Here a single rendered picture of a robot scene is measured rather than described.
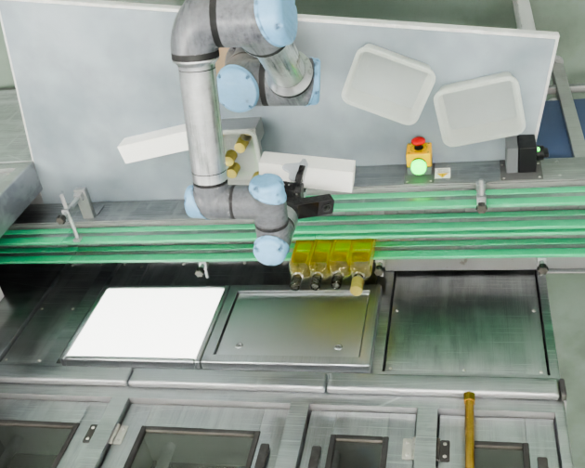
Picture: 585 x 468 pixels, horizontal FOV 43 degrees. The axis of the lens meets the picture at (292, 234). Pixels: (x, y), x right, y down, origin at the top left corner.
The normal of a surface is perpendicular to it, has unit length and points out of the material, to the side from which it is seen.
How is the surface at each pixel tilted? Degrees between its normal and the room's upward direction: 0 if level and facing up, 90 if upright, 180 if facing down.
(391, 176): 90
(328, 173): 0
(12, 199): 90
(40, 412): 90
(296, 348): 90
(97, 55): 0
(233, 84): 7
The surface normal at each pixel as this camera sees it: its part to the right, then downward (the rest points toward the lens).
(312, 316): -0.16, -0.83
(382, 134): -0.18, 0.57
